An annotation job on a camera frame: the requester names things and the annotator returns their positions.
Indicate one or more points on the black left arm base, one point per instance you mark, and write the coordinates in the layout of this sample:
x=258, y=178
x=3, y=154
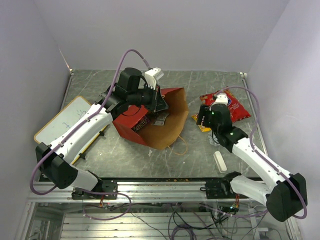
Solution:
x=104, y=185

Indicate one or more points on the silver foil snack packet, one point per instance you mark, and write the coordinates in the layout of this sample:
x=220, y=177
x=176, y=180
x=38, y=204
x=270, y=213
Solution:
x=160, y=119

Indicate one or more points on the white eraser block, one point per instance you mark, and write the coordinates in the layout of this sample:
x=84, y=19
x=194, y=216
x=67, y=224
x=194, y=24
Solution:
x=219, y=160

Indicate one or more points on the red brown paper bag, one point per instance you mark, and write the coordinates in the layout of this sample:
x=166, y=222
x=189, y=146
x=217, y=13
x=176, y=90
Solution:
x=156, y=137

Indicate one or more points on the red cookie snack bag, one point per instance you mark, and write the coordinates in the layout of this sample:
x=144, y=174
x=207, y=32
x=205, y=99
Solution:
x=237, y=110

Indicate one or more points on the clear plastic wrapper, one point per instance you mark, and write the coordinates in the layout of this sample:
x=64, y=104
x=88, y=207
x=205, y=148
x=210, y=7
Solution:
x=213, y=140

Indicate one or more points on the small whiteboard yellow frame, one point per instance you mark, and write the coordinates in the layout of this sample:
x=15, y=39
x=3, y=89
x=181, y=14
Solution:
x=70, y=116

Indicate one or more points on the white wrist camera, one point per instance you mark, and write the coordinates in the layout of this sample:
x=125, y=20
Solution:
x=152, y=76
x=221, y=98

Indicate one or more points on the aluminium frame rail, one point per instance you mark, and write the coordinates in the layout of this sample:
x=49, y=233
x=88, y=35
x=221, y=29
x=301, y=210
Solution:
x=139, y=192

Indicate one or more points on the yellow candy packet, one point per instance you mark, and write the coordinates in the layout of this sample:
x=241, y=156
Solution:
x=201, y=127

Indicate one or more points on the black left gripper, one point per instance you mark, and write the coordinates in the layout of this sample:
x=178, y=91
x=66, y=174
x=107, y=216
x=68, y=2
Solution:
x=161, y=104

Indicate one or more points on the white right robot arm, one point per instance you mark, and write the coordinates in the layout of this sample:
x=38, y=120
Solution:
x=282, y=193

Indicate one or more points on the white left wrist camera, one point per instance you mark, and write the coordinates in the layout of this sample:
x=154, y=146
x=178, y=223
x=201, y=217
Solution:
x=152, y=76

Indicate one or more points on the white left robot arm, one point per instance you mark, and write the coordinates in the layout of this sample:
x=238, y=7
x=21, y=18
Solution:
x=133, y=88

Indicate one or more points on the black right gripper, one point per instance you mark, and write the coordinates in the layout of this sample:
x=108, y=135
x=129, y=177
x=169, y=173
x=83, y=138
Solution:
x=204, y=111

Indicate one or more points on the purple brown candy packet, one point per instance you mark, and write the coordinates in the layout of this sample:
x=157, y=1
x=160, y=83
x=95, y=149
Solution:
x=141, y=123

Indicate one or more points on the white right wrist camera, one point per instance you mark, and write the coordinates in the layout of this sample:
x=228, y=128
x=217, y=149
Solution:
x=221, y=98

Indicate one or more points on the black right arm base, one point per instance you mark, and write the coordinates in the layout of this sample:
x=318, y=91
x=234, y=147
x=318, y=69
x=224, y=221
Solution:
x=220, y=188

